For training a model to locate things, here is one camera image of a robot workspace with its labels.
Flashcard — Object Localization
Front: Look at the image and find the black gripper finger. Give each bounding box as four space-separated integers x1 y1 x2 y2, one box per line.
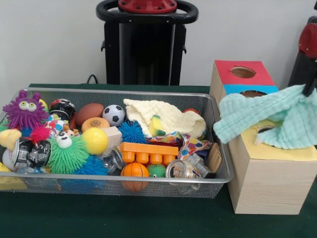
303 69 317 97

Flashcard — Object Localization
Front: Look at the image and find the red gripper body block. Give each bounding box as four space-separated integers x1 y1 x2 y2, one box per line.
299 22 317 59

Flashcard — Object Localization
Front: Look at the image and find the light teal cloth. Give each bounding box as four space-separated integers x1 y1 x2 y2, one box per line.
213 84 317 150

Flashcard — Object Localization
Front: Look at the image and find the colourful patterned cloth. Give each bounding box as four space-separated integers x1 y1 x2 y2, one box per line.
149 131 212 160

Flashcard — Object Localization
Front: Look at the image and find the wooden box with three holes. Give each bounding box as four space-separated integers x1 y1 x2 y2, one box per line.
210 60 317 215

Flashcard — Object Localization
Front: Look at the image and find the shallow clear bin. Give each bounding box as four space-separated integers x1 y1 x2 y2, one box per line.
0 88 234 199

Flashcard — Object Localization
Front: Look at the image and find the cream yellow cloth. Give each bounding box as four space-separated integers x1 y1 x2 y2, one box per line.
124 98 206 138

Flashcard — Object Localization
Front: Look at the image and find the crushed silver can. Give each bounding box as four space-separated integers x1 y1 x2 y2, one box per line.
166 159 201 180

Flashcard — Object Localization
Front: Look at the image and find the orange building block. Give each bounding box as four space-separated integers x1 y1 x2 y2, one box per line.
119 142 178 165

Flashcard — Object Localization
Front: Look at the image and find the small orange basketball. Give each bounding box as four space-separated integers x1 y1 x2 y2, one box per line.
121 163 150 192

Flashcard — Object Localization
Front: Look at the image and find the small soccer ball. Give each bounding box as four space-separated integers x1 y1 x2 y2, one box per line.
103 104 126 127

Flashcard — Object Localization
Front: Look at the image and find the yellow ball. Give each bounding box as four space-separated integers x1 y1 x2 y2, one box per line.
82 128 109 155

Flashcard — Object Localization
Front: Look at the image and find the small brown football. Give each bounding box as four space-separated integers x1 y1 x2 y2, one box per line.
76 103 105 125

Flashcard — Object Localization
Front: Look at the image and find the dark green table cloth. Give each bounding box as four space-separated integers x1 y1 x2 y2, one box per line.
0 83 317 238

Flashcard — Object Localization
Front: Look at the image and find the green spiky ball with eyes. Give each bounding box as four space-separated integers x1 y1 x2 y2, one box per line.
47 130 91 174

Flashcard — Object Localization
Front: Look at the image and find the purple spiky monster toy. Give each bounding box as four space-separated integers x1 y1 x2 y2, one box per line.
2 90 50 130

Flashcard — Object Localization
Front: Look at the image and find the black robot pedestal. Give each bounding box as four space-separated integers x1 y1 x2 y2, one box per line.
96 0 199 85

